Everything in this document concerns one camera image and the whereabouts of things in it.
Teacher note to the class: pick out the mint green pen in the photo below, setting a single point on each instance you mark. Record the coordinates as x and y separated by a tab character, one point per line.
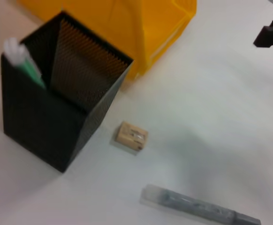
28	65

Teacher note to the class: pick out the gray marker pen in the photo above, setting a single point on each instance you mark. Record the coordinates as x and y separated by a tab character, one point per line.
192	204

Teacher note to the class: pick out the black mesh pen holder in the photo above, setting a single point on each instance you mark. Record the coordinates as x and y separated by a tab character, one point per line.
40	122

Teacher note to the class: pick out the beige eraser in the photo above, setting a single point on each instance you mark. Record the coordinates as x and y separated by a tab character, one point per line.
130	136

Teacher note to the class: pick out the yellow plastic storage bin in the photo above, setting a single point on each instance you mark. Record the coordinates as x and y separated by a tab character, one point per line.
155	23

